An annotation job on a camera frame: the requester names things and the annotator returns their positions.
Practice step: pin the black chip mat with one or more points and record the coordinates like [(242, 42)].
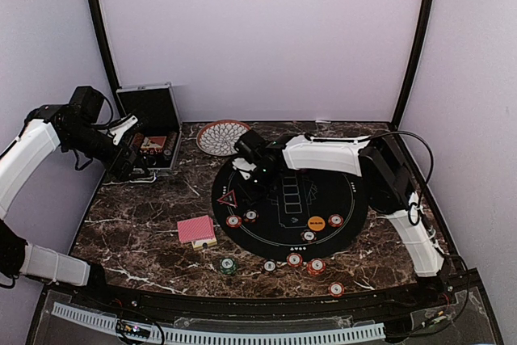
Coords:
[(308, 236), (250, 216)]

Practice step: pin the red card box in case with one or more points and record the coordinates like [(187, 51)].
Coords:
[(153, 143)]

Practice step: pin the white cable duct strip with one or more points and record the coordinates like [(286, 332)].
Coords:
[(204, 331)]

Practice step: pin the red playing card deck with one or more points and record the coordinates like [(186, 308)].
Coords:
[(195, 229)]

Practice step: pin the red chip mat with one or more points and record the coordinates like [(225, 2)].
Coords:
[(335, 220), (233, 221)]

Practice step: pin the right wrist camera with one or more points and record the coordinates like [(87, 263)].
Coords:
[(243, 167)]

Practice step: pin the orange big blind button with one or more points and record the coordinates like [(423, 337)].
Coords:
[(316, 223)]

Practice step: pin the aluminium poker chip case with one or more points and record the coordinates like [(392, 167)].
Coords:
[(156, 110)]

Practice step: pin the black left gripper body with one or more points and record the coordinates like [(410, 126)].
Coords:
[(115, 170)]

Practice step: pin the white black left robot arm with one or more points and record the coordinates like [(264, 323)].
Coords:
[(69, 127)]

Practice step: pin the black red poker chip stack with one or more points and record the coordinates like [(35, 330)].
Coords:
[(269, 266)]

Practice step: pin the round black poker mat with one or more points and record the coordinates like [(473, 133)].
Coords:
[(283, 214)]

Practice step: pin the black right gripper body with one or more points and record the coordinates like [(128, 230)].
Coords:
[(263, 178)]

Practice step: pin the patterned ceramic plate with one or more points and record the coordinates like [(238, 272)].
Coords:
[(219, 138)]

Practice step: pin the yellow card box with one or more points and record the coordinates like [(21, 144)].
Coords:
[(204, 244)]

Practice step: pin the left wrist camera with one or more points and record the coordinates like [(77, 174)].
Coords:
[(116, 132)]

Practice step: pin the black chip mat front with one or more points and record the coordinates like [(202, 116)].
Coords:
[(308, 236)]

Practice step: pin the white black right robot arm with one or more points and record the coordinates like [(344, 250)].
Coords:
[(376, 159)]

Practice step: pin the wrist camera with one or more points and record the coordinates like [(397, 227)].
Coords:
[(243, 167), (116, 132)]

